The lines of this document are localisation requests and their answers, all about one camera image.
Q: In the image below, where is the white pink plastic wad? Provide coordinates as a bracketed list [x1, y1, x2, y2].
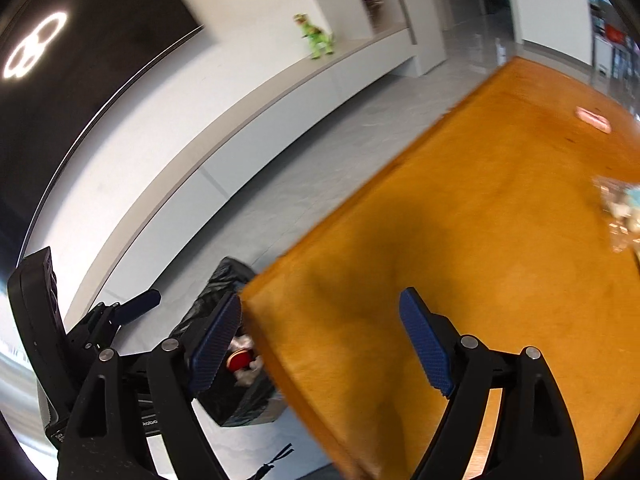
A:
[226, 335, 264, 387]

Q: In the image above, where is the white low wall cabinet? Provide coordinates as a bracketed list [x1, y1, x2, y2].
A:
[64, 25, 414, 326]

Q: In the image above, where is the green dinosaur toy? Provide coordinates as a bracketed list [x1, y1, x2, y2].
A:
[293, 13, 334, 60]

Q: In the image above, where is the wooden table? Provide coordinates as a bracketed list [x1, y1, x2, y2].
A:
[241, 58, 639, 479]

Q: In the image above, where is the black strap on floor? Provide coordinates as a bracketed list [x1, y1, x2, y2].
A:
[246, 442, 296, 480]

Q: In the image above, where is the black lined trash bin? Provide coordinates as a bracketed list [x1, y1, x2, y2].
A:
[170, 257, 286, 427]

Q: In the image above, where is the black wall television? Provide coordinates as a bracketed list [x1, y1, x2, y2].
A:
[1, 0, 200, 276]

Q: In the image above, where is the clear blue snack wrapper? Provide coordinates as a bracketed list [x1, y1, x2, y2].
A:
[593, 177, 639, 256]

